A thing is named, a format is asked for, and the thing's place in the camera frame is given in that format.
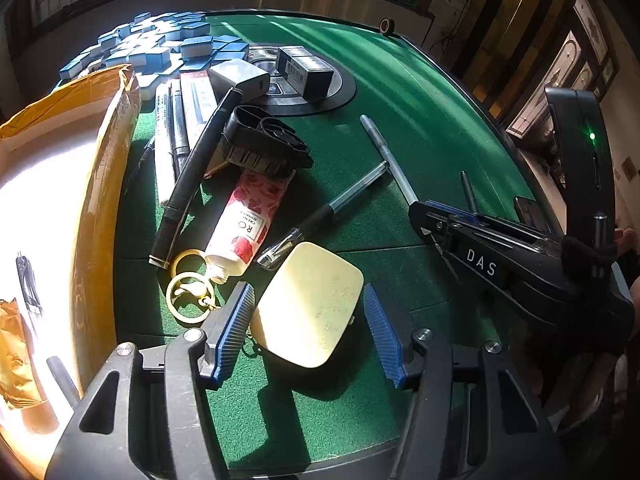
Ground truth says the gold key ring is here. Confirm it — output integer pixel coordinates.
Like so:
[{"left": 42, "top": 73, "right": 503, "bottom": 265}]
[{"left": 164, "top": 248, "right": 222, "bottom": 325}]

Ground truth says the black grip ballpoint pen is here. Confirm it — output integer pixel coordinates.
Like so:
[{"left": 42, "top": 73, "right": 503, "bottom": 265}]
[{"left": 256, "top": 160, "right": 388, "bottom": 271}]

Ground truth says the pink rose hand cream tube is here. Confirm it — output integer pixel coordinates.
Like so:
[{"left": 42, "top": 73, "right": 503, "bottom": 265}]
[{"left": 204, "top": 170, "right": 295, "bottom": 284}]

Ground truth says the white silver pen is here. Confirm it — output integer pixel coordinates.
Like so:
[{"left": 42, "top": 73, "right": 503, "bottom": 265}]
[{"left": 359, "top": 115, "right": 418, "bottom": 205}]

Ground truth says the long black pen case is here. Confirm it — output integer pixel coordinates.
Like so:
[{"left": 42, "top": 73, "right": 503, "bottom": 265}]
[{"left": 148, "top": 88, "right": 243, "bottom": 269}]

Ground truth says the yellow cardboard box tray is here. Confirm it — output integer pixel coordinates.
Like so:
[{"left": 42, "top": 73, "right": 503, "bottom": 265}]
[{"left": 1, "top": 65, "right": 142, "bottom": 479}]

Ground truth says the white orange ointment box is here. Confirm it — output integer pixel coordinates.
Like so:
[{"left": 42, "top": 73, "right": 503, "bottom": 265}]
[{"left": 180, "top": 70, "right": 217, "bottom": 127}]

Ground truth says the person's right hand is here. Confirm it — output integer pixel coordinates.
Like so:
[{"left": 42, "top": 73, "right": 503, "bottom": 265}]
[{"left": 615, "top": 226, "right": 638, "bottom": 270}]

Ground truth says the black red marker pen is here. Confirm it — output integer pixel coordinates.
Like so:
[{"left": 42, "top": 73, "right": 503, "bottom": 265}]
[{"left": 170, "top": 78, "right": 191, "bottom": 178}]

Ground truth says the yellow crumpled packet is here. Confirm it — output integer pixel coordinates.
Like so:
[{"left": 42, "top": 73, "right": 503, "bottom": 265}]
[{"left": 1, "top": 300, "right": 58, "bottom": 434}]

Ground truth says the white paint marker pen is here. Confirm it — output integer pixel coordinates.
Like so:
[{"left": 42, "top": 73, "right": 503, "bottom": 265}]
[{"left": 154, "top": 82, "right": 176, "bottom": 207}]

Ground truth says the round table centre console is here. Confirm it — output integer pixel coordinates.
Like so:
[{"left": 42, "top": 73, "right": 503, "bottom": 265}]
[{"left": 245, "top": 44, "right": 357, "bottom": 117}]

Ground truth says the white phone charger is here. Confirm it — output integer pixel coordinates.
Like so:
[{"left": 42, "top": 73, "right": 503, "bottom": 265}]
[{"left": 207, "top": 58, "right": 270, "bottom": 103}]

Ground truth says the black white cigarette box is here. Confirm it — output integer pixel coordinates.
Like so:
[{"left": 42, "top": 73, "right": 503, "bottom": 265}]
[{"left": 276, "top": 46, "right": 334, "bottom": 101}]

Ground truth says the blue white mahjong tile pile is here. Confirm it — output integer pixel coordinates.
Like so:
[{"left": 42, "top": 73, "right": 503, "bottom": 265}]
[{"left": 56, "top": 12, "right": 248, "bottom": 101}]

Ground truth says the black tape roll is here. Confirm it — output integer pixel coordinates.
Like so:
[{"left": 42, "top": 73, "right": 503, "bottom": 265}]
[{"left": 378, "top": 18, "right": 395, "bottom": 37}]

